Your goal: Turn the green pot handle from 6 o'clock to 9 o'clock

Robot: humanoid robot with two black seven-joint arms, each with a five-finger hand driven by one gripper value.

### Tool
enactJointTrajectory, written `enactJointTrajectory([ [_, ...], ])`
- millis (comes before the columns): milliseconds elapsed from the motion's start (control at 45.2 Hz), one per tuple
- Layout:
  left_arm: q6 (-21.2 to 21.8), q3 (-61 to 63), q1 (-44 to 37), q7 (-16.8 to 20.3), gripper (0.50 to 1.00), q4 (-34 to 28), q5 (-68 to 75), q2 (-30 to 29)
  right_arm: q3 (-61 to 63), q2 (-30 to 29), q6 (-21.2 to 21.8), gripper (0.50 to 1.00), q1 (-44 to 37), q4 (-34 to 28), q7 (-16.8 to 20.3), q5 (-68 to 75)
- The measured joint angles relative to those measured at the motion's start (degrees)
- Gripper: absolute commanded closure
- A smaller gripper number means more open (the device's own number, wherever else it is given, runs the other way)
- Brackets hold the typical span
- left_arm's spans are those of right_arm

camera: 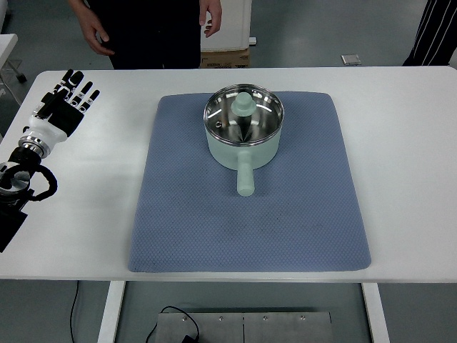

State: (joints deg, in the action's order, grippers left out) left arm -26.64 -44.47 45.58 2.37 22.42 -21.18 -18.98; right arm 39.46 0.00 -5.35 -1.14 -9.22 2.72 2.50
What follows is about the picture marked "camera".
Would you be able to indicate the white table leg right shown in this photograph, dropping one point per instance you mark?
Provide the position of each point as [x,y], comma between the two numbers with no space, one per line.
[375,313]

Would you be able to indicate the person in striped trousers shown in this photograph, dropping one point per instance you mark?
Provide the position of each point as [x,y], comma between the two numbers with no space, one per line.
[435,41]

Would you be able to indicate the metal base plate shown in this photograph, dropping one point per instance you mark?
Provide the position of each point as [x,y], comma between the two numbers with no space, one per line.
[245,327]

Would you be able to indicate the white furniture at left edge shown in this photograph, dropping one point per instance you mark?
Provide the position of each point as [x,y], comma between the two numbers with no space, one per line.
[8,42]

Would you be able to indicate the white table leg left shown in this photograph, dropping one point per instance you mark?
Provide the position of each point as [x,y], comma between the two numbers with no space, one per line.
[112,312]

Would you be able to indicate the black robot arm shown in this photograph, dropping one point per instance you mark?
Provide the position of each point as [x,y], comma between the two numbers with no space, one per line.
[23,178]

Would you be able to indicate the white table leg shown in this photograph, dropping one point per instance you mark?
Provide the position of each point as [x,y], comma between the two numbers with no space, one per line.
[112,312]
[375,313]

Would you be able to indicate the white cabinet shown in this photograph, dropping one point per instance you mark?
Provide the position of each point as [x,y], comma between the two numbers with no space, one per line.
[235,28]

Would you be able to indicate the person's left hand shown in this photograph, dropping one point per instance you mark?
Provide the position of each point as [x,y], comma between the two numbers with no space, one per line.
[210,16]

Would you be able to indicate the blue quilted mat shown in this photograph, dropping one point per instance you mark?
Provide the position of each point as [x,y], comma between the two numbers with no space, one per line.
[302,217]

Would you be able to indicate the cardboard box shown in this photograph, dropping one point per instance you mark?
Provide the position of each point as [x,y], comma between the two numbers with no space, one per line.
[237,59]

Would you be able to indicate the mint green pot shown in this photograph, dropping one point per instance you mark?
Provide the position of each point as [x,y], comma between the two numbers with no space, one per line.
[229,150]

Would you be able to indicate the metal floor socket plate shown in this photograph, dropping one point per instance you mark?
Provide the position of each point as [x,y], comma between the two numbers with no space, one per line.
[351,60]

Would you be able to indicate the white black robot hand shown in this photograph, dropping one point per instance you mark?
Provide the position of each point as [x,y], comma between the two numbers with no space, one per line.
[60,119]

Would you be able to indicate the person's right hand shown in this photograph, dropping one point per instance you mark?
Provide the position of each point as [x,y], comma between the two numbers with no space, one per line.
[94,34]

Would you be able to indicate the glass lid with green knob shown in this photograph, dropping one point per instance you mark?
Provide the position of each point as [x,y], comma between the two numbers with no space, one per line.
[243,115]

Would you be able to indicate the person in black clothes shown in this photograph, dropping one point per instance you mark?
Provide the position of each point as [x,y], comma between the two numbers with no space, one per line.
[148,34]

